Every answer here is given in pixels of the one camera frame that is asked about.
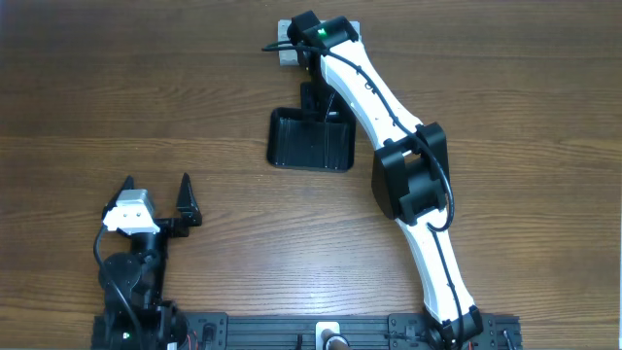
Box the black tray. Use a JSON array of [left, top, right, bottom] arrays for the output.
[[265, 106, 357, 174]]

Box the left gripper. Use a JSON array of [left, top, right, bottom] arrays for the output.
[[100, 172, 203, 240]]

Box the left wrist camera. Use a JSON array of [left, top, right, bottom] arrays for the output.
[[101, 188, 161, 236]]

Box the mounting rail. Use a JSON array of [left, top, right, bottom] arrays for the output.
[[91, 312, 524, 350]]

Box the black cable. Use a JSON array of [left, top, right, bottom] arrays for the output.
[[92, 224, 145, 350], [260, 39, 457, 233]]

